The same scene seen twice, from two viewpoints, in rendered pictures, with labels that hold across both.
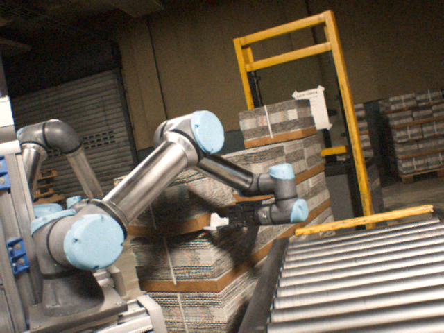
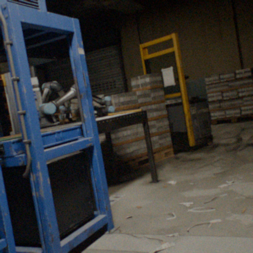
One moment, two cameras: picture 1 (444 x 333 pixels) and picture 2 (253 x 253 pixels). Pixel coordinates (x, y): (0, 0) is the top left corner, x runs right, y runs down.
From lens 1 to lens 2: 2.83 m
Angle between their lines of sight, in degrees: 15
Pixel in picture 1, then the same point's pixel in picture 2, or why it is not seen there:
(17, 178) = (38, 97)
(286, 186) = (107, 102)
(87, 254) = (47, 110)
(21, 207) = (38, 103)
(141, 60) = (132, 39)
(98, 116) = (107, 72)
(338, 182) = (180, 108)
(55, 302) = (43, 122)
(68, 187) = not seen: hidden behind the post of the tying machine
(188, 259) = not seen: hidden behind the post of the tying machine
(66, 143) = (57, 88)
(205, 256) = not seen: hidden behind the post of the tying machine
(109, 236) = (53, 107)
